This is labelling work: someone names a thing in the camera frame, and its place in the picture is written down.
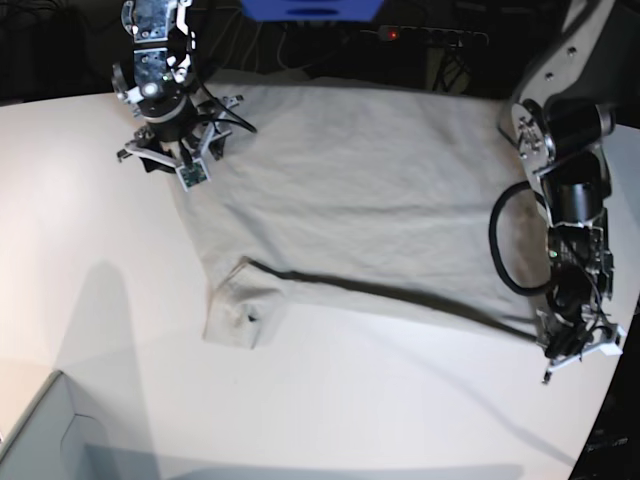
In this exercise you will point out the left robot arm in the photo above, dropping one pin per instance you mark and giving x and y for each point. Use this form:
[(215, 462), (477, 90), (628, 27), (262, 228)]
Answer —
[(562, 111)]

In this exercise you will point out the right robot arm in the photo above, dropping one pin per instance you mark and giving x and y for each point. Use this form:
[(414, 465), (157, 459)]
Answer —
[(163, 60)]

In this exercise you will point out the thin looped cable background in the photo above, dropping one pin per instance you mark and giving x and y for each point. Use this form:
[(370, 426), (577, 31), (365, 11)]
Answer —
[(240, 44)]

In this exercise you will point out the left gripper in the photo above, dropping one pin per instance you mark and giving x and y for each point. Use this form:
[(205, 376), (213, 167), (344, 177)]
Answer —
[(564, 343)]

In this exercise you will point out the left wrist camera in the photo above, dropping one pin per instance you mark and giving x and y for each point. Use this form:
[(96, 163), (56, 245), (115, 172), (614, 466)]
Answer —
[(610, 342)]

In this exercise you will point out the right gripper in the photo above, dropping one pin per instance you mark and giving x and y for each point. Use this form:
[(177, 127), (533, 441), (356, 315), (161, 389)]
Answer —
[(177, 131)]

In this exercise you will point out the black power strip red light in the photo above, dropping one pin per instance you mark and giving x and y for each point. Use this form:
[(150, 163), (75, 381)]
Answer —
[(434, 37)]

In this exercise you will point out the blue box at top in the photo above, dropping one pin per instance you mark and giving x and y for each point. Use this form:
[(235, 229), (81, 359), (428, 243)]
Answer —
[(312, 10)]

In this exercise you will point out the grey bin at corner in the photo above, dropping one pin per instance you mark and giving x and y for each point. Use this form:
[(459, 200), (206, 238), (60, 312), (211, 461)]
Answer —
[(66, 433)]

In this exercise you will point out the light grey t-shirt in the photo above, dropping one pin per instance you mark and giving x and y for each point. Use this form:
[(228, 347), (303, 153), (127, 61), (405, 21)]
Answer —
[(357, 198)]

